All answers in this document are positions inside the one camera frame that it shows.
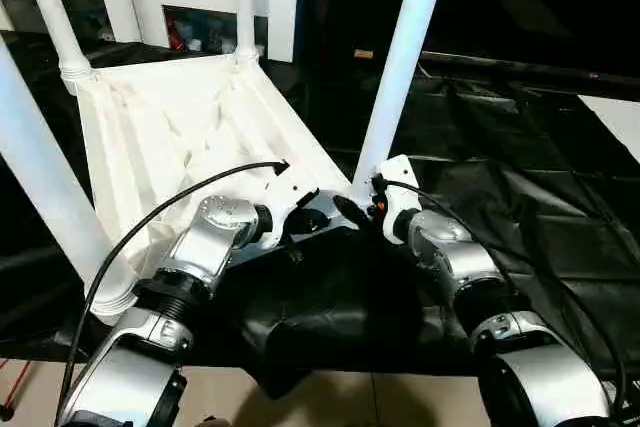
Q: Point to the small gold tag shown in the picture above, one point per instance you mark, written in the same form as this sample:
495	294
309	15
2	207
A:
363	54

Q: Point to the white flat board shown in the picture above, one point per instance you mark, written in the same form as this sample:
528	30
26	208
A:
617	122

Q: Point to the white plastic table top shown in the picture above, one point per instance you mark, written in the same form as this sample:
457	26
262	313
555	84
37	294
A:
175	122

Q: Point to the dark rounded robot foot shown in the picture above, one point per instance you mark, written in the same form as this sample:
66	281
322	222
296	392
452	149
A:
215	421

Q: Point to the white cup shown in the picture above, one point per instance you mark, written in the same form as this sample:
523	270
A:
216	42
196	45

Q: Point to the black mat cloth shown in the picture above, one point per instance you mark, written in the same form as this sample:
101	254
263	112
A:
500	197

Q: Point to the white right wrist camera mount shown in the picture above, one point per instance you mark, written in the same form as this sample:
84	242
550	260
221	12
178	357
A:
402	182

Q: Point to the red carton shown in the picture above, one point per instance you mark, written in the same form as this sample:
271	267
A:
175	34

